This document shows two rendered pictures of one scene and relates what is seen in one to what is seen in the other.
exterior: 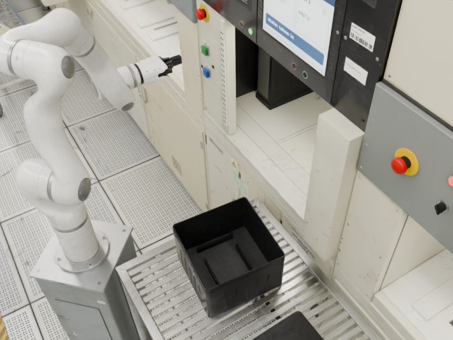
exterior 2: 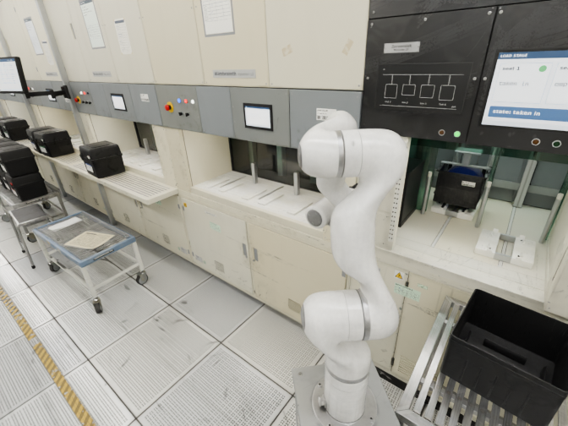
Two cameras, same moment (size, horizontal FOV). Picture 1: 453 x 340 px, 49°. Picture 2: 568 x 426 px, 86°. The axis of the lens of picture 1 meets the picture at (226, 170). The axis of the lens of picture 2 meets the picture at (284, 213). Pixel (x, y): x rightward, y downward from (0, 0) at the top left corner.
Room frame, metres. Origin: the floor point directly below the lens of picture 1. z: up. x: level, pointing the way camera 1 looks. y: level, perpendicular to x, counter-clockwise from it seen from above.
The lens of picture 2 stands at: (0.58, 0.87, 1.70)
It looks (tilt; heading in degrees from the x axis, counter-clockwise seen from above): 27 degrees down; 339
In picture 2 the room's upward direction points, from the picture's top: 2 degrees counter-clockwise
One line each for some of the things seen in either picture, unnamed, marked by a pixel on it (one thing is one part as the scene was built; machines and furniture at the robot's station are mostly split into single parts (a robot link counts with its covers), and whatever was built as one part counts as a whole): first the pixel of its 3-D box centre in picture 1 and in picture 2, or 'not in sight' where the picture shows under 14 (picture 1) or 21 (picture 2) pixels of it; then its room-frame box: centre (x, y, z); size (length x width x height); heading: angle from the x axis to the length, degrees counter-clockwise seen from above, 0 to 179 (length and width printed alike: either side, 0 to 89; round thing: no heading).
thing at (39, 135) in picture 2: not in sight; (53, 142); (4.73, 2.02, 0.93); 0.30 x 0.28 x 0.26; 33
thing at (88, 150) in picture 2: not in sight; (101, 158); (3.69, 1.42, 0.93); 0.30 x 0.28 x 0.26; 27
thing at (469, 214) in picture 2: not in sight; (455, 205); (1.69, -0.61, 0.89); 0.22 x 0.21 x 0.04; 120
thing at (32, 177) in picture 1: (50, 191); (337, 332); (1.05, 0.56, 1.07); 0.19 x 0.12 x 0.24; 70
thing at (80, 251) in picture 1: (76, 235); (345, 384); (1.04, 0.53, 0.85); 0.19 x 0.19 x 0.18
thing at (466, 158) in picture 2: not in sight; (461, 178); (1.69, -0.61, 1.06); 0.24 x 0.20 x 0.32; 30
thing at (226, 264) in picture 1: (228, 255); (505, 350); (0.94, 0.00, 0.85); 0.28 x 0.28 x 0.17; 25
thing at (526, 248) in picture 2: not in sight; (505, 246); (1.29, -0.47, 0.89); 0.22 x 0.21 x 0.04; 120
